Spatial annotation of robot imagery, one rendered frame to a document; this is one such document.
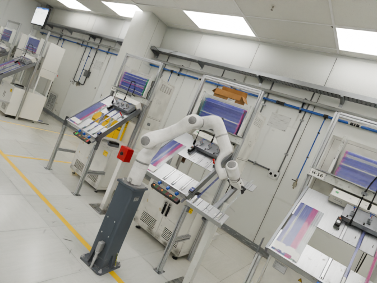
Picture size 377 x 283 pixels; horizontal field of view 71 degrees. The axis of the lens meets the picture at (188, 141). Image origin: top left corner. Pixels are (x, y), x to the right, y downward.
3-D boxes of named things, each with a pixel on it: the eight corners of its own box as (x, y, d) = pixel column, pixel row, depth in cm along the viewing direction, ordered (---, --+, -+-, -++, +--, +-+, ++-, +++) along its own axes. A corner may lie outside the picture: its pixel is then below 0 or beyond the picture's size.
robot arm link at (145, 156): (132, 159, 206) (143, 130, 204) (142, 159, 223) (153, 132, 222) (145, 165, 202) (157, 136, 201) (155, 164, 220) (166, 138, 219)
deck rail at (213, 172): (187, 201, 235) (186, 196, 231) (185, 200, 236) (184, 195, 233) (233, 158, 275) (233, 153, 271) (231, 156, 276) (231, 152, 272)
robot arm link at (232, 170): (229, 182, 192) (241, 178, 191) (226, 170, 182) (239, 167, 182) (226, 173, 198) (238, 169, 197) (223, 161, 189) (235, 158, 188)
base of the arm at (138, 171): (134, 189, 198) (143, 167, 197) (116, 178, 207) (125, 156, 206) (148, 188, 215) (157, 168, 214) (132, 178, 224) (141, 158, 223)
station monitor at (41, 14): (42, 27, 525) (49, 8, 523) (30, 24, 558) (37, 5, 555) (49, 31, 537) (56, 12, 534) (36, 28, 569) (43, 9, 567)
